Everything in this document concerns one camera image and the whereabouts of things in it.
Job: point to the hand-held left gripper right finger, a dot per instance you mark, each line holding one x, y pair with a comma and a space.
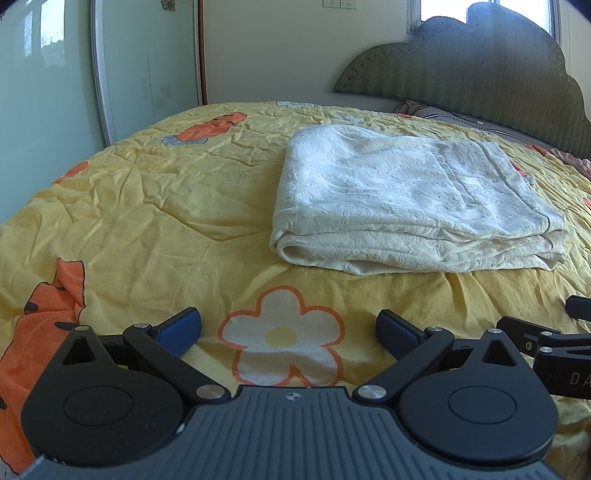
397, 332

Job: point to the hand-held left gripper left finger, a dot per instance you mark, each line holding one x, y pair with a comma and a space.
180, 330

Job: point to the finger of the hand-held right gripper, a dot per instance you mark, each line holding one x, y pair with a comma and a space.
521, 333
581, 307

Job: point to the white blanket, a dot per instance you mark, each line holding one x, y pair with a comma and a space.
406, 194

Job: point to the yellow flower print blanket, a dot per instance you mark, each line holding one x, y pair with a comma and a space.
138, 207

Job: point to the patterned pillow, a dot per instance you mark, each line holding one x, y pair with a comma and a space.
461, 117

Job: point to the grey-green padded headboard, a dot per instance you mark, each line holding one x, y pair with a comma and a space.
475, 64

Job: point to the sliding wardrobe door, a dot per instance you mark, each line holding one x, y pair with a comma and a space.
55, 92

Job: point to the window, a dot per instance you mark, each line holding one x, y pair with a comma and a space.
485, 9

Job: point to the white wall socket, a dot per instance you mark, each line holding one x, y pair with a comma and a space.
348, 3
331, 3

